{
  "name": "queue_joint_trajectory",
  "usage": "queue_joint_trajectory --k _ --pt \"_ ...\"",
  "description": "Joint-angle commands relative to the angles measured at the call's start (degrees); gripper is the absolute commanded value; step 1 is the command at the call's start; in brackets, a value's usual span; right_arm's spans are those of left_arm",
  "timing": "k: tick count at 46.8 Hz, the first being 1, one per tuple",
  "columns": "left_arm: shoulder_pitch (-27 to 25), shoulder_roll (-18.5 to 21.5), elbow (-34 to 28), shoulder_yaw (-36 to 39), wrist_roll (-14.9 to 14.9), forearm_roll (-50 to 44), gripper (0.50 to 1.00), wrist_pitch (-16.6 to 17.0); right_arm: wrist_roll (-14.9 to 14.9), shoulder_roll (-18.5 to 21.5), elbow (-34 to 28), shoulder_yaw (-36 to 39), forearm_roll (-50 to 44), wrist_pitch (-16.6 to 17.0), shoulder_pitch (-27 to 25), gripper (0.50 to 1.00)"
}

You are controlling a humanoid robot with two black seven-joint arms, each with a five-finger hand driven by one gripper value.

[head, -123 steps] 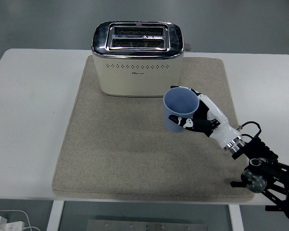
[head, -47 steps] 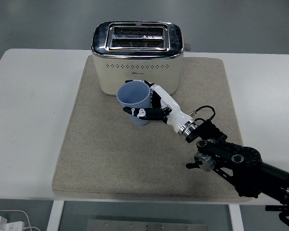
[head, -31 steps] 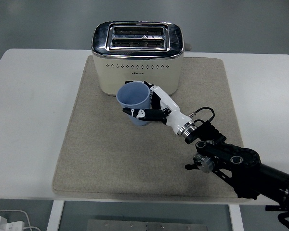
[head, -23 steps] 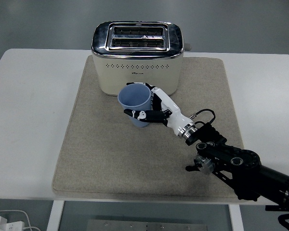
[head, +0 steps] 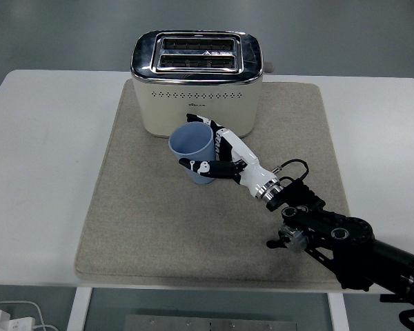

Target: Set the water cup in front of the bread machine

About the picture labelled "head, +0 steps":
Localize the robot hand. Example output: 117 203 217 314
178 113 279 198

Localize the blue ribbed plastic cup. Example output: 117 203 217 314
168 121 217 186

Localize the cream and chrome toaster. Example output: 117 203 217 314
130 30 275 140

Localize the beige fabric table mat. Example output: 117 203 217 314
74 81 366 289

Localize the grey metal plate with screws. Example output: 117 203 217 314
124 314 299 331

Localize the white table leg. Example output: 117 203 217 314
66 286 94 331
326 292 350 331

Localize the white power strip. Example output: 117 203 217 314
0 309 35 331

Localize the white cable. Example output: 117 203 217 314
0 300 58 331

